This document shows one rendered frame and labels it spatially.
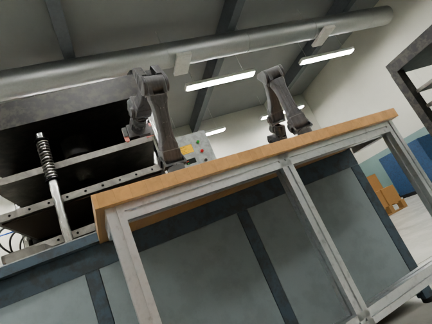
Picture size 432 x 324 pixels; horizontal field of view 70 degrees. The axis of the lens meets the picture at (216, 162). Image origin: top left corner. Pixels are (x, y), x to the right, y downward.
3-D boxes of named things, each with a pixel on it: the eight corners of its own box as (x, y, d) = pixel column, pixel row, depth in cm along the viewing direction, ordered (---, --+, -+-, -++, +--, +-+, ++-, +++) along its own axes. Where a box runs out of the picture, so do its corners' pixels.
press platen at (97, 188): (165, 168, 222) (162, 162, 223) (-7, 224, 189) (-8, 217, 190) (162, 195, 289) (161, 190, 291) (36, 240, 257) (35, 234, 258)
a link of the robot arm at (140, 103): (128, 109, 131) (133, 59, 104) (148, 105, 134) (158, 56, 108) (137, 134, 127) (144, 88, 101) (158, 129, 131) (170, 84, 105)
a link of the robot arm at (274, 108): (266, 121, 165) (254, 67, 148) (281, 116, 165) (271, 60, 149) (276, 130, 154) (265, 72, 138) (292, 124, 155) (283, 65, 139)
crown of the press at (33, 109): (168, 134, 221) (141, 65, 237) (-41, 195, 182) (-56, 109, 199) (165, 172, 298) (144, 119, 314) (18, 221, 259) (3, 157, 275)
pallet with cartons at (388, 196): (408, 206, 549) (386, 168, 569) (380, 220, 511) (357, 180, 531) (359, 222, 650) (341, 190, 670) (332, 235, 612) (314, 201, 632)
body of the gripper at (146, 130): (125, 127, 143) (126, 118, 137) (146, 123, 147) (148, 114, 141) (130, 139, 141) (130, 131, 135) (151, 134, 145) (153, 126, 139)
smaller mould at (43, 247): (48, 259, 127) (44, 243, 129) (8, 274, 123) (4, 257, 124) (62, 262, 145) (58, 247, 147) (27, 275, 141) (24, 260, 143)
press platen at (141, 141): (153, 140, 231) (151, 134, 232) (-12, 189, 198) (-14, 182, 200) (153, 171, 295) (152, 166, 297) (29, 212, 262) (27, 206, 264)
